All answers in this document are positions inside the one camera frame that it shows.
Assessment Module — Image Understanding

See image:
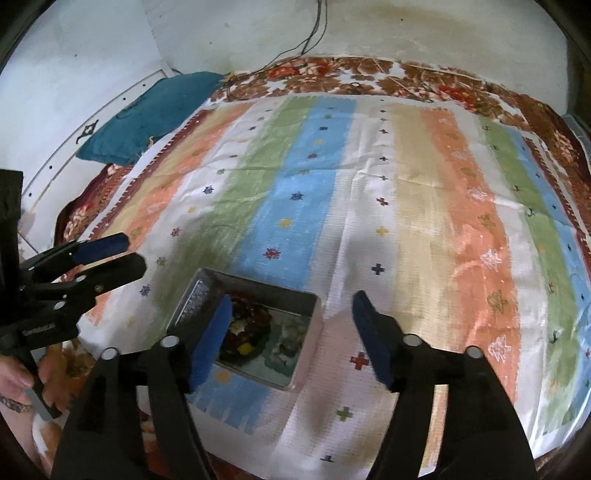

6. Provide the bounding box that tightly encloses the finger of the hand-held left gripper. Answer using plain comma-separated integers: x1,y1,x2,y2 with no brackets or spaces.
21,232,130,278
30,253,147,303

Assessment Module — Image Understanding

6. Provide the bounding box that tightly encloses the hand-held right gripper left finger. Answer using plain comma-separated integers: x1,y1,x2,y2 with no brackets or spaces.
51,293,234,480

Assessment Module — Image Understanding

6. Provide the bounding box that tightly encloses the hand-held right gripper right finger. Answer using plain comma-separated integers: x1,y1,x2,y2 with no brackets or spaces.
352,290,539,480

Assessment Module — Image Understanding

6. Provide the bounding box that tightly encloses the rectangular metal tin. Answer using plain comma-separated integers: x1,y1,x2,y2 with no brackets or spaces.
165,267,322,392

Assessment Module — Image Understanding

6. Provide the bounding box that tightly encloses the red bead bracelet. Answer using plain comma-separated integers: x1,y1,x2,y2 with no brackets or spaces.
229,295,273,326

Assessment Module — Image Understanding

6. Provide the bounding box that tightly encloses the white pearl shell bracelet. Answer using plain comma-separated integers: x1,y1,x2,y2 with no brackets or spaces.
270,323,308,363

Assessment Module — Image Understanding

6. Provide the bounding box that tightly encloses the person's left hand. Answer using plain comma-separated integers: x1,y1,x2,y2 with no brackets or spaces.
0,357,45,412

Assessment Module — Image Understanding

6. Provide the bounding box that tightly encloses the teal pillow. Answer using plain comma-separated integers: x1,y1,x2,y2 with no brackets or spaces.
76,71,228,166

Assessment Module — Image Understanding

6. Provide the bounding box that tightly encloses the striped colourful cloth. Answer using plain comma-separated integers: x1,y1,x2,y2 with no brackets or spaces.
76,91,591,480

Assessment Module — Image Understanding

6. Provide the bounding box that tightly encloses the brown floral blanket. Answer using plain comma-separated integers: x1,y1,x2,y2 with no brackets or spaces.
34,55,591,480

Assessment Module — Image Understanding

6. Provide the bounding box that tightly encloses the light green bead bracelet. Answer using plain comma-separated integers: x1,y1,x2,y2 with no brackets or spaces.
265,354,297,377

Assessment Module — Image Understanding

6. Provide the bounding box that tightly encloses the white bed frame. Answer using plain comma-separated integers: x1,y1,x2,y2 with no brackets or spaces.
0,68,168,256

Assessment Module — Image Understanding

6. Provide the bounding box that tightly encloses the dark cable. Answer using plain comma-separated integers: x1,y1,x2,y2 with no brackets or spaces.
225,0,329,100

